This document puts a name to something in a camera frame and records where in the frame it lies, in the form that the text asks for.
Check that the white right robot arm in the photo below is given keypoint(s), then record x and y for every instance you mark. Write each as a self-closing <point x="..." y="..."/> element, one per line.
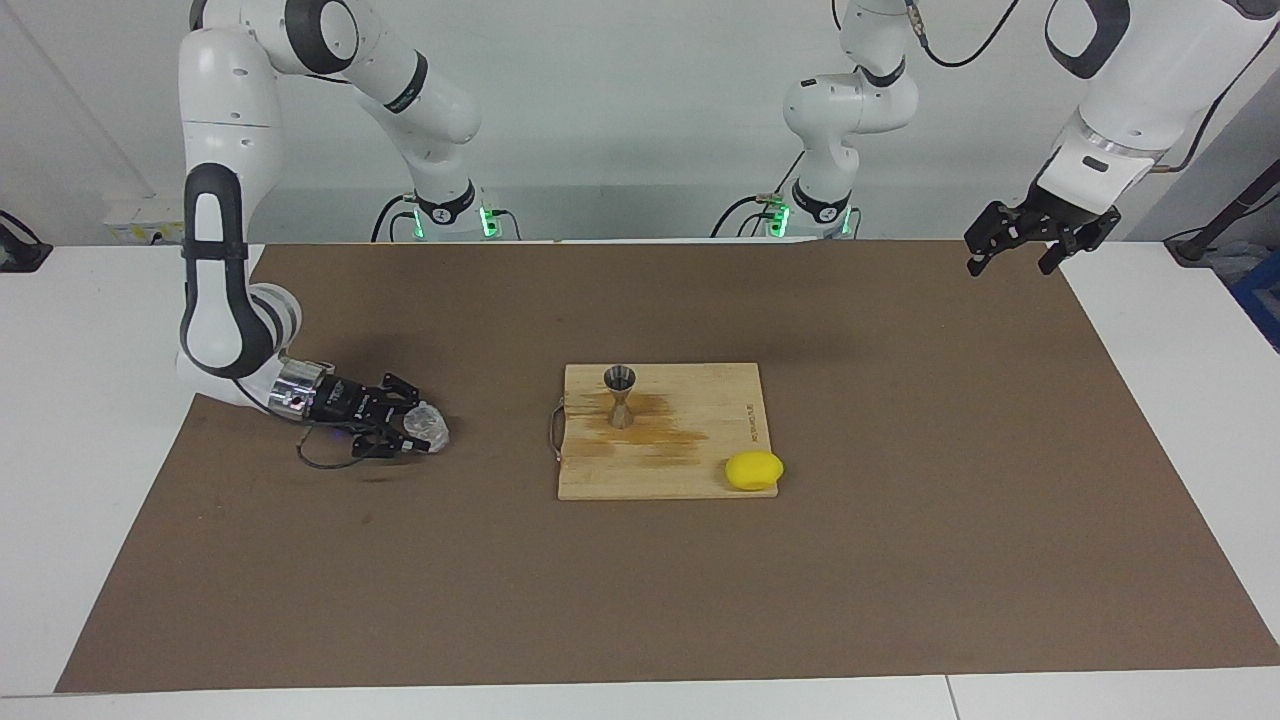
<point x="215" y="320"/>

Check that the steel double jigger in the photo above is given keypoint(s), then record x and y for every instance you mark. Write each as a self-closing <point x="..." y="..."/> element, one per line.
<point x="620" y="410"/>

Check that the blue storage box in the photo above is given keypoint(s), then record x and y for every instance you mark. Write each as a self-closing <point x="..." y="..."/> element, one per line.
<point x="1262" y="300"/>

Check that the brown table mat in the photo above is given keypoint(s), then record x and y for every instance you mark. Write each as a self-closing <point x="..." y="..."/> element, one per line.
<point x="640" y="600"/>

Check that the wooden cutting board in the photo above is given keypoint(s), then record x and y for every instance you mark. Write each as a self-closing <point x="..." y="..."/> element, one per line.
<point x="700" y="395"/>

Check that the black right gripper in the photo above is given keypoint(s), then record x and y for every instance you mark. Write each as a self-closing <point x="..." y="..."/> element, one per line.
<point x="345" y="402"/>

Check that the black desk clamp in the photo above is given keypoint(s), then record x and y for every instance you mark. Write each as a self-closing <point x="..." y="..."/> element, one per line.
<point x="20" y="255"/>

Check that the black stand pole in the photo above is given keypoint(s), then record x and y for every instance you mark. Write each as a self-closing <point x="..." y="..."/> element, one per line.
<point x="1195" y="245"/>

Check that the clear plastic cup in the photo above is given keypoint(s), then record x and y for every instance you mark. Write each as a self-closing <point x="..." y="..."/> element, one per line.
<point x="428" y="428"/>

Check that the yellow lemon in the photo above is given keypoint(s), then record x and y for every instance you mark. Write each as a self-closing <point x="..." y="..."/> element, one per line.
<point x="752" y="472"/>

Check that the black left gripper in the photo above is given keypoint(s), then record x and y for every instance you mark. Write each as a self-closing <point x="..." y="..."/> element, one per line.
<point x="1065" y="215"/>

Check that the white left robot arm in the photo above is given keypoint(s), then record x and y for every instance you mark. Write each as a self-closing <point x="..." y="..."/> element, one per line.
<point x="1130" y="80"/>

